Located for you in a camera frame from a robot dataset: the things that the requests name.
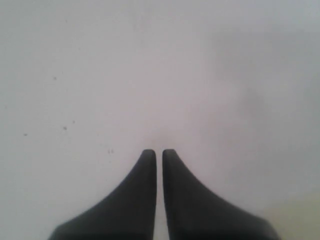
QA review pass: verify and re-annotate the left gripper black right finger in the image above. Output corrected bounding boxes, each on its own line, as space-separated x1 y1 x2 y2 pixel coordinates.
162 149 277 240

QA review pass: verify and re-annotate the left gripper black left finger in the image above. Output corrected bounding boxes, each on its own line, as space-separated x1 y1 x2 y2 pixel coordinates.
49 149 157 240

